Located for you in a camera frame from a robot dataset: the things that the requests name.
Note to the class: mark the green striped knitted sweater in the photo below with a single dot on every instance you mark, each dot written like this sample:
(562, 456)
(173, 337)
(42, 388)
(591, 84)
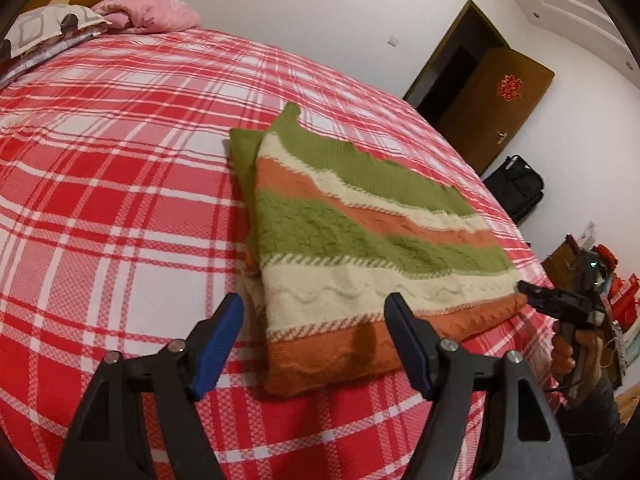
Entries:
(332, 231)

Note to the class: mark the right hand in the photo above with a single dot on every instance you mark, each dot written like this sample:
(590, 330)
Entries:
(564, 360)

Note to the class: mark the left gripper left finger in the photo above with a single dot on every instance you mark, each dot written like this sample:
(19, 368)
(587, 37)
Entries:
(107, 438)

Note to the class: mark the red clutter pile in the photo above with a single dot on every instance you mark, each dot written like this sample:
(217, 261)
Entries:
(621, 297)

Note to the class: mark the pink pillow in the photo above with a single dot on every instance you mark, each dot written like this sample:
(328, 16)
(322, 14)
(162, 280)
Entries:
(142, 17)

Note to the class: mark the black bag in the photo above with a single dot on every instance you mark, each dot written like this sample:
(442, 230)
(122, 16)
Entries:
(516, 187)

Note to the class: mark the brown wooden door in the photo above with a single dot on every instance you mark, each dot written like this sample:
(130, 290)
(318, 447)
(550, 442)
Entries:
(493, 105)

